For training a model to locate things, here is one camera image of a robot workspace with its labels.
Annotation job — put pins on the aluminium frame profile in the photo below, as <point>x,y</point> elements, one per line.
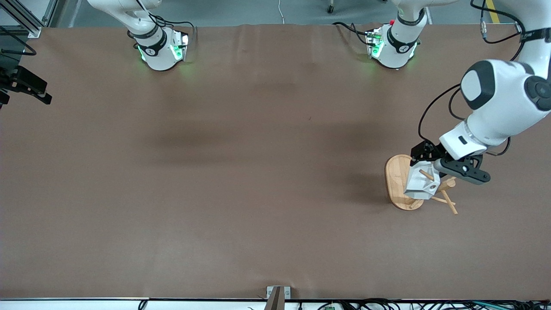
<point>26,19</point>

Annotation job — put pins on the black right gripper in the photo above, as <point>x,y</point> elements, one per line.
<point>21,81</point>

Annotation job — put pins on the brown table cover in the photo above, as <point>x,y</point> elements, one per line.
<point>258,181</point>

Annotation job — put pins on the black caster wheel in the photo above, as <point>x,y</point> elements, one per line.
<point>330,7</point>

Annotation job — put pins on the white faceted cup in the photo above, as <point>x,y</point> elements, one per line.
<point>419,185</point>

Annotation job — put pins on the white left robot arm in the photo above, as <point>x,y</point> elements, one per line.
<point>495,112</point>

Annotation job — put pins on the dark camera mount pole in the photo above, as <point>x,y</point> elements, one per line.
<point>275,299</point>

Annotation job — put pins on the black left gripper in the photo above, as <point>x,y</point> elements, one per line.
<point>427,151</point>

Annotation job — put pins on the grey metal bracket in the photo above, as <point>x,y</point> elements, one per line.
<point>287,292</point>

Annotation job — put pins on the wooden cup rack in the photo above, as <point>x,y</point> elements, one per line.
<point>395,176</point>

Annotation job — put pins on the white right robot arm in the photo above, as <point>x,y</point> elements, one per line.
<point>159,56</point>

